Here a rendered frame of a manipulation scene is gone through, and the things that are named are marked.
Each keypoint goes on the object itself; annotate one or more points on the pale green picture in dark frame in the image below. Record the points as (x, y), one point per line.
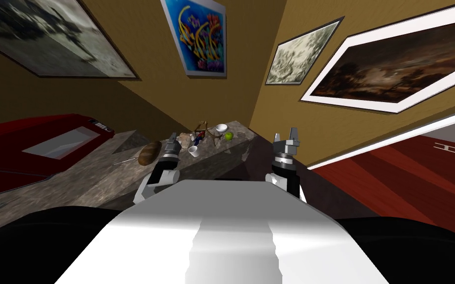
(300, 55)

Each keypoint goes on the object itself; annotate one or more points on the green apple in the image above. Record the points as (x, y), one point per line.
(228, 136)

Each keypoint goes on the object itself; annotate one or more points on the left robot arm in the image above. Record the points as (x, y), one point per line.
(160, 177)

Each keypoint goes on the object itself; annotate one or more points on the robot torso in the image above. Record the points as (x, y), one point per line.
(227, 221)

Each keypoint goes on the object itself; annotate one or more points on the white bowl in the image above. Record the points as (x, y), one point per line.
(221, 127)

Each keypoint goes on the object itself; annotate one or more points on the red appliance with pale window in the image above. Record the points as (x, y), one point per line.
(10, 154)

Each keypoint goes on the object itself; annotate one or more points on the red and blue bottle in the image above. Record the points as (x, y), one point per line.
(200, 137)

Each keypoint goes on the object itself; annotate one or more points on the white mug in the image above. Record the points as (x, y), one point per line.
(193, 151)

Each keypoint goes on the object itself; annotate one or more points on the brown wooden rack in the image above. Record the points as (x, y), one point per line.
(211, 133)

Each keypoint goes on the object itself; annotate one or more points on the brown bread loaf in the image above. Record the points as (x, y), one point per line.
(149, 153)

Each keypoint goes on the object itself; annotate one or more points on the grey picture in dark frame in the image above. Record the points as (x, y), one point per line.
(46, 35)

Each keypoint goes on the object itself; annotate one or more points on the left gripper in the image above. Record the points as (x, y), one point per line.
(172, 149)

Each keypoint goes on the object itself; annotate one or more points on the blue picture with yellow fish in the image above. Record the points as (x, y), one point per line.
(202, 35)

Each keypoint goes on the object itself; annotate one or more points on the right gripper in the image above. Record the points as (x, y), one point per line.
(286, 149)

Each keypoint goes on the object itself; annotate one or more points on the dark landscape picture in white frame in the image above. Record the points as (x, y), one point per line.
(397, 67)

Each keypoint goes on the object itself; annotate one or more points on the silver knife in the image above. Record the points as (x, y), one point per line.
(125, 161)

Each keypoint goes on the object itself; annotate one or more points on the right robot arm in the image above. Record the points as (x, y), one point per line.
(288, 179)

